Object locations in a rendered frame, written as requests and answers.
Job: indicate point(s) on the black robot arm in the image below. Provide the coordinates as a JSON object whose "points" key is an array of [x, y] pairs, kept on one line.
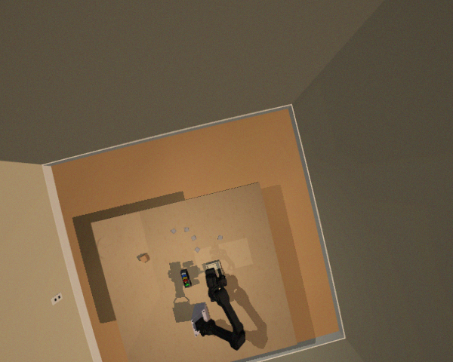
{"points": [[221, 297]]}

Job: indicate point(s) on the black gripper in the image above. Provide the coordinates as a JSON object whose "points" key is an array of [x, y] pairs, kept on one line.
{"points": [[210, 270]]}

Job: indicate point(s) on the beige open-top tray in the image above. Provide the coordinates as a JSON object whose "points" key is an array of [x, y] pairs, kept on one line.
{"points": [[217, 267]]}

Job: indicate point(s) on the brown block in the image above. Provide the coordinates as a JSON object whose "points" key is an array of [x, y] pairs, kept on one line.
{"points": [[144, 258]]}

